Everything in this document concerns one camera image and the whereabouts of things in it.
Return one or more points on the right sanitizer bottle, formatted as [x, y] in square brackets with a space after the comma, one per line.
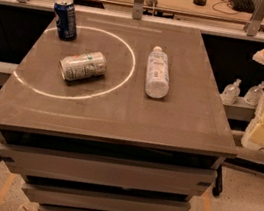
[253, 94]

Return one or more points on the grey drawer cabinet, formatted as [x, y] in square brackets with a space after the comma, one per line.
[101, 143]

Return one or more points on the white green soda can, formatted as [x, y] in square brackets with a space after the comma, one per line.
[83, 66]

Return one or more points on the right metal bracket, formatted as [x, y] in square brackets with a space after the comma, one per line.
[252, 27]

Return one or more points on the black keyboard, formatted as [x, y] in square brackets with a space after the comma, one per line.
[246, 6]

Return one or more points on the left sanitizer bottle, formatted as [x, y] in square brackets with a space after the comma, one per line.
[231, 92]

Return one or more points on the blue soda can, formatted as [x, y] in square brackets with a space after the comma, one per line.
[65, 19]

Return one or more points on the sanitizer bottle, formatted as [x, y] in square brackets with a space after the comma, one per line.
[253, 94]
[231, 92]

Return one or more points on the clear plastic water bottle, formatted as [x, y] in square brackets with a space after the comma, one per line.
[157, 75]

